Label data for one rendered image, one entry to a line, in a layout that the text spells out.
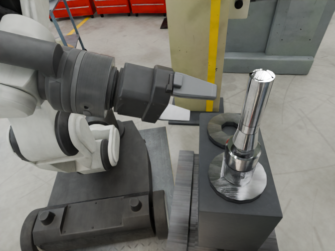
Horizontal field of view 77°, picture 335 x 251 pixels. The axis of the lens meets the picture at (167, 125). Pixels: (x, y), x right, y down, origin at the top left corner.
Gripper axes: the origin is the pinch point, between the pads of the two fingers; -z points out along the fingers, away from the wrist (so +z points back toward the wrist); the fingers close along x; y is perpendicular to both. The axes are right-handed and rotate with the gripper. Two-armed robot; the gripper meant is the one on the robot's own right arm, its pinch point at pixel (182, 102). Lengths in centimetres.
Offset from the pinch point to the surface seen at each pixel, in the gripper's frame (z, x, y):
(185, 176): -10.4, -26.5, -9.2
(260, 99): -4.9, 11.8, -3.3
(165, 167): -19, -90, -1
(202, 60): -44, -106, 87
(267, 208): -14.0, 0.8, -14.2
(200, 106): -61, -147, 65
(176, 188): -7.9, -25.6, -12.5
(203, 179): -6.1, -4.5, -10.9
